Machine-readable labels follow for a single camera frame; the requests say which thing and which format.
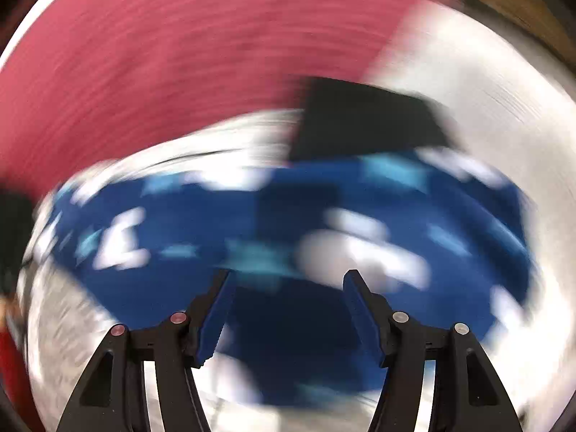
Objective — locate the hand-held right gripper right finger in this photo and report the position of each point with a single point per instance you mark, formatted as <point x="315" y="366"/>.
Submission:
<point x="361" y="317"/>

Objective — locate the navy star fleece blanket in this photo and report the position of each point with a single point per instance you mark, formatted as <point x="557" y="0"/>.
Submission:
<point x="279" y="216"/>

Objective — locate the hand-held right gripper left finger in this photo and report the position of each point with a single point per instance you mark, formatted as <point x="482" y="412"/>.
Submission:
<point x="215" y="319"/>

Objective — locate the white patterned mattress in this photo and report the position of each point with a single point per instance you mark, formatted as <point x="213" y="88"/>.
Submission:
<point x="486" y="99"/>

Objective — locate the red knitted blanket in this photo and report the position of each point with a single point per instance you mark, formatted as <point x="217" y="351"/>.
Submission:
<point x="180" y="54"/>

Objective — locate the folded black cloth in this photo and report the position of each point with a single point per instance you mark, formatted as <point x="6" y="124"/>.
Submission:
<point x="369" y="119"/>

